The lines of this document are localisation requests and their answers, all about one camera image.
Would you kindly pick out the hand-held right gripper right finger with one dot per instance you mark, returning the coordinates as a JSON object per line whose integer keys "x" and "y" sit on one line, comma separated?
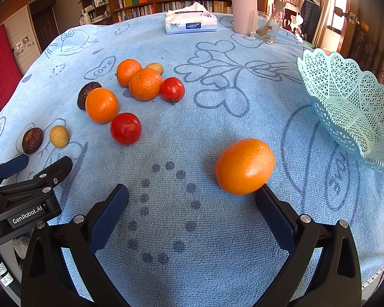
{"x": 275, "y": 220}

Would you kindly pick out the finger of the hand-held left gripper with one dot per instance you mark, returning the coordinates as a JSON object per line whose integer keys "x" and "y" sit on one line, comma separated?
{"x": 14, "y": 166}
{"x": 51, "y": 174}

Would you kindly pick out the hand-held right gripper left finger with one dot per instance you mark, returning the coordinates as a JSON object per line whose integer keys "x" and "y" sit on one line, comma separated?
{"x": 110, "y": 217}

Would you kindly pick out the smooth oval orange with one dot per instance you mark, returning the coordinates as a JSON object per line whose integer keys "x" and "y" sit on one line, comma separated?
{"x": 244, "y": 166}

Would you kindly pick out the dark brown water chestnut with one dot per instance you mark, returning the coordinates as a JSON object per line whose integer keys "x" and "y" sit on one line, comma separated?
{"x": 83, "y": 97}
{"x": 32, "y": 140}

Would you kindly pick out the smooth round orange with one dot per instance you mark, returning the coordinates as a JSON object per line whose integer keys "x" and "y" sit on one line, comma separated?
{"x": 101, "y": 105}

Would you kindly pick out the red cherry tomato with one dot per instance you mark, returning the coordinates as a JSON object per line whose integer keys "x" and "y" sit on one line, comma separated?
{"x": 172, "y": 90}
{"x": 125, "y": 128}

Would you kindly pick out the small dimpled mandarin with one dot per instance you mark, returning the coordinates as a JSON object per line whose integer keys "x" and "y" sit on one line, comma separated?
{"x": 127, "y": 70}

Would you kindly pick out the large dimpled mandarin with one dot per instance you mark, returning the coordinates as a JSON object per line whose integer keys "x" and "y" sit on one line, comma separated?
{"x": 145, "y": 84}

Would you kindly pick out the teal plastic lattice basket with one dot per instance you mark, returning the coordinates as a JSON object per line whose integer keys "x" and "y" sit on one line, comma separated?
{"x": 348, "y": 102}

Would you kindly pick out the tan longan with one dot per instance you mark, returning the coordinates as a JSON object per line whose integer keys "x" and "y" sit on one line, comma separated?
{"x": 59, "y": 136}
{"x": 155, "y": 67}

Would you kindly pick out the red quilted mat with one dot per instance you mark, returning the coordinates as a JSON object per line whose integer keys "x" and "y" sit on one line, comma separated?
{"x": 0, "y": 70}

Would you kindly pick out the light blue printed towel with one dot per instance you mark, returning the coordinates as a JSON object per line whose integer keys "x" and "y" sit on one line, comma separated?
{"x": 211, "y": 118}

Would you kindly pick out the dark wooden door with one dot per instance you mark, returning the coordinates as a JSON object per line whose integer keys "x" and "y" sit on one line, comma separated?
{"x": 44, "y": 22}

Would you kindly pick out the small wooden shelf unit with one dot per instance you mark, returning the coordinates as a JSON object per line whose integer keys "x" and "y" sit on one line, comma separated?
{"x": 94, "y": 6}

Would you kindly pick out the clear glass cup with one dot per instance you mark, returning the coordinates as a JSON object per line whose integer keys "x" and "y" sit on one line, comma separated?
{"x": 268, "y": 36}

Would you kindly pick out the small spoon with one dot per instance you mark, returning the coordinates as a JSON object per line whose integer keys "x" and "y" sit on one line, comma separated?
{"x": 262, "y": 31}

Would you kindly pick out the wooden door with knob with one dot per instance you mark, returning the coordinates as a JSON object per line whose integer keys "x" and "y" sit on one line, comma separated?
{"x": 348, "y": 38}

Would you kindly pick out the dark hanging coat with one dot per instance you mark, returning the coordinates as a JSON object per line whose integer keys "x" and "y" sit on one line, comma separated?
{"x": 310, "y": 19}

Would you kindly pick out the white tissue pack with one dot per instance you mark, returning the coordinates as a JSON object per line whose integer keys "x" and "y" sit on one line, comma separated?
{"x": 190, "y": 22}

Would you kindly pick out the pink thermos bottle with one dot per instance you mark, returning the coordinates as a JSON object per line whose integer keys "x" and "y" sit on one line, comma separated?
{"x": 243, "y": 6}

